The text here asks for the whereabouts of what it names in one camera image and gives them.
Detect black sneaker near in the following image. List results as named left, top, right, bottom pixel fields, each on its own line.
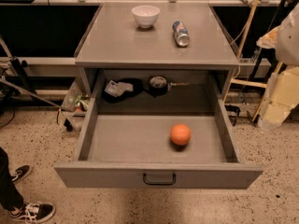
left=9, top=202, right=56, bottom=224

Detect black tripod stand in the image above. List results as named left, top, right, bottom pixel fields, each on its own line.
left=0, top=35, right=74, bottom=133

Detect blue silver soda can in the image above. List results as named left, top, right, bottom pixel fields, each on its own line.
left=172, top=21, right=190, bottom=47

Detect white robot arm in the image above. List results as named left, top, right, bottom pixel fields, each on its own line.
left=276, top=4, right=299, bottom=66

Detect white ceramic bowl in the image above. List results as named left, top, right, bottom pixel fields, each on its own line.
left=132, top=5, right=160, bottom=28

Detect orange fruit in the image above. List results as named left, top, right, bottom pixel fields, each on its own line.
left=170, top=124, right=191, bottom=146

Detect black bag with packets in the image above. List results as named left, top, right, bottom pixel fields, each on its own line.
left=102, top=78, right=143, bottom=104

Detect black trouser leg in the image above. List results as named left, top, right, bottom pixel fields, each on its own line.
left=0, top=147, right=23, bottom=211

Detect black drawer handle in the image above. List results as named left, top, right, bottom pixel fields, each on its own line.
left=143, top=174, right=177, bottom=186

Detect wooden frame stand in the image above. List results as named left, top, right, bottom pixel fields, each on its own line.
left=222, top=0, right=285, bottom=123

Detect black round container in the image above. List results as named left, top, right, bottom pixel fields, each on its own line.
left=149, top=76, right=189, bottom=97

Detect black sneaker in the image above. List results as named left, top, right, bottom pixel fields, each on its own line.
left=9, top=202, right=56, bottom=224
left=11, top=165, right=32, bottom=184

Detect grey cabinet counter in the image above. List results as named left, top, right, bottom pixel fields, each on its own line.
left=75, top=2, right=238, bottom=120

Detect black sneaker far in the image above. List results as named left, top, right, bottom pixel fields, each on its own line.
left=11, top=165, right=32, bottom=184

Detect grey open top drawer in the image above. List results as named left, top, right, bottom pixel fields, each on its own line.
left=53, top=70, right=264, bottom=190

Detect snack bags on cart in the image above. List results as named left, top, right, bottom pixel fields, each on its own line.
left=62, top=77, right=88, bottom=112

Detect yellow foam block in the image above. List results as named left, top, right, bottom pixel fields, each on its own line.
left=258, top=66, right=299, bottom=130

